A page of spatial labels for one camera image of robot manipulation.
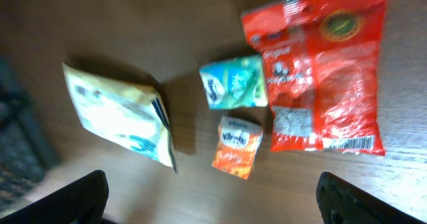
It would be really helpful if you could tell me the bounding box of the red snack bag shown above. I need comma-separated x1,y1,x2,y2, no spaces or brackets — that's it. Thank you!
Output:
242,0,387,156

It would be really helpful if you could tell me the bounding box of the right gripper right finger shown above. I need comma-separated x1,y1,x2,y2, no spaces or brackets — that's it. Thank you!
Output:
316,172,424,224

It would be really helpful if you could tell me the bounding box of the teal tissue pack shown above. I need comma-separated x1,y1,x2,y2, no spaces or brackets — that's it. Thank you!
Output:
199,55,268,109

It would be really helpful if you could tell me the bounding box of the grey plastic mesh basket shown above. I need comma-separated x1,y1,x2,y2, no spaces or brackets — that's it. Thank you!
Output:
1,57,59,213

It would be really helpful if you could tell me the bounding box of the yellow snack bag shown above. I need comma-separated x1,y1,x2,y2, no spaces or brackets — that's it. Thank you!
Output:
63,63,177,170

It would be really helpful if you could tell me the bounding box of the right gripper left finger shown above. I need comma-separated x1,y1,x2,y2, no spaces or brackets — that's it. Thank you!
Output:
1,170,109,224

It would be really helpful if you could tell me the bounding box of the orange tissue pack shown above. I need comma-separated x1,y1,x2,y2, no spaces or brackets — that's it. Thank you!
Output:
212,116,264,180

